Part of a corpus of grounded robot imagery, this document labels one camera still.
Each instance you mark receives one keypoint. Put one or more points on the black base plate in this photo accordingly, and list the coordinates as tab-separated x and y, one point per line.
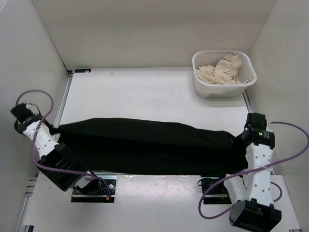
221	194
100	190

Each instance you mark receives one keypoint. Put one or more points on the black trousers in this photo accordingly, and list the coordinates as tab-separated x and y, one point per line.
123	144

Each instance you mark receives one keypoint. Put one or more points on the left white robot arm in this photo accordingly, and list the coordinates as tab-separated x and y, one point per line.
51	153

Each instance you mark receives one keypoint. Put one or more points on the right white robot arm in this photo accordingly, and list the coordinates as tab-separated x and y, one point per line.
253	205

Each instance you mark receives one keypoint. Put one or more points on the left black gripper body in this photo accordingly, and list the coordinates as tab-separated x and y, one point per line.
36	114

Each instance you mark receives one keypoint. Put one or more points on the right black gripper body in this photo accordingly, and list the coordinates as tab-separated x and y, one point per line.
241	136

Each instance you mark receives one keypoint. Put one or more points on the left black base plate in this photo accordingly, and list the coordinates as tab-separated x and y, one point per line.
100	190

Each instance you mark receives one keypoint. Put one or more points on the aluminium frame rail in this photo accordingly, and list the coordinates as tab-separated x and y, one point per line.
147	173

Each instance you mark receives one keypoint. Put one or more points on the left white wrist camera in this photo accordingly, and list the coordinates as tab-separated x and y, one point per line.
33	108

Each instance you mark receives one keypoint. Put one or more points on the white plastic basket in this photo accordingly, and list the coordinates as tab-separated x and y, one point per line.
212	57

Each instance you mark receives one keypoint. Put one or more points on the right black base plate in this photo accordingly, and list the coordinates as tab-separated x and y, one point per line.
221	194

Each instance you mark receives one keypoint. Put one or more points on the beige trousers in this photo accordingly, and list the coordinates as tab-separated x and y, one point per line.
224	73

